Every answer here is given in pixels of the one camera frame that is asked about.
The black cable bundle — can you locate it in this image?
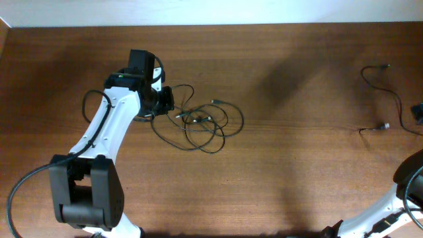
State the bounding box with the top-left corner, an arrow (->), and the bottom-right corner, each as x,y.
149,83 -> 245,155

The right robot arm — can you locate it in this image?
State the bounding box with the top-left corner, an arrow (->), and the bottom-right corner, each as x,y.
319,151 -> 422,238

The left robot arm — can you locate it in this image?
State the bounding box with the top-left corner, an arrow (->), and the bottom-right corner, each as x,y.
48,50 -> 174,237

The black usb cable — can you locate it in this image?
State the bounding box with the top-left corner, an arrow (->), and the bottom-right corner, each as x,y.
358,63 -> 423,137

